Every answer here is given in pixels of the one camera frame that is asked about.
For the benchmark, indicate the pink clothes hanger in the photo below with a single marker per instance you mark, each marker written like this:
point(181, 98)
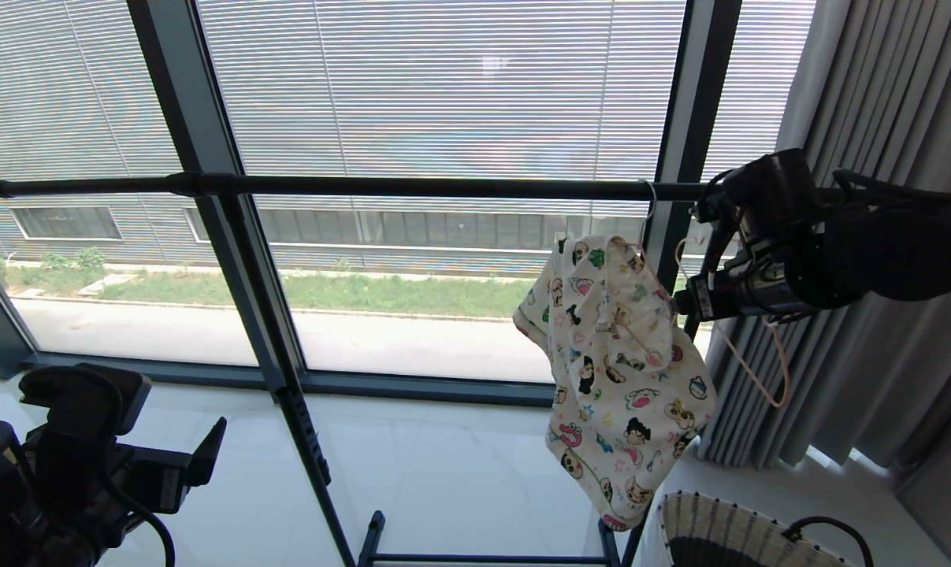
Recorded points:
point(653, 206)
point(787, 378)

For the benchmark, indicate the window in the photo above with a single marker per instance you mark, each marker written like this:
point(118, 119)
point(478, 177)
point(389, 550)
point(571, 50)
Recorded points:
point(183, 94)

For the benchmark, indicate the black clothes rack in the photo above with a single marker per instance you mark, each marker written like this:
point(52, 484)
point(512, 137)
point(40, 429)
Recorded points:
point(365, 187)

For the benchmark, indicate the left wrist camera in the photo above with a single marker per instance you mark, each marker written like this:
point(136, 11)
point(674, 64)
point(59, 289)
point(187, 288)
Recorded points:
point(89, 402)

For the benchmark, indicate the white laundry basket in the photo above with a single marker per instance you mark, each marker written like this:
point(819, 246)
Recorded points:
point(719, 524)

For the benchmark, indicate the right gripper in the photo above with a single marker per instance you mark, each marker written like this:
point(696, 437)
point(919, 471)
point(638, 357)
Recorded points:
point(751, 295)

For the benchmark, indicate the beige curtain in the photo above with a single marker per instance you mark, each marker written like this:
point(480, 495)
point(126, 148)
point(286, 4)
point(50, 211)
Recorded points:
point(900, 378)

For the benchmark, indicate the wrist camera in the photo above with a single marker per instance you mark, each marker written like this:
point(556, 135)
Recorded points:
point(89, 402)
point(767, 197)

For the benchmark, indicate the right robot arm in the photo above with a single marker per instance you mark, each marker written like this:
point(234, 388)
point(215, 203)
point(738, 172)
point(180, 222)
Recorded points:
point(900, 252)

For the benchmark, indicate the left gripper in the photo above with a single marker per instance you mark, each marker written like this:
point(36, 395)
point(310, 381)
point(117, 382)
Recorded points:
point(156, 476)

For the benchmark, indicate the cream printed garment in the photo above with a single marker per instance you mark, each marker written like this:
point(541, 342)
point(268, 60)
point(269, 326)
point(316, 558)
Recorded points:
point(625, 378)

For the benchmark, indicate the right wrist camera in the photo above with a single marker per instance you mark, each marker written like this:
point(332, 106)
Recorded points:
point(767, 197)

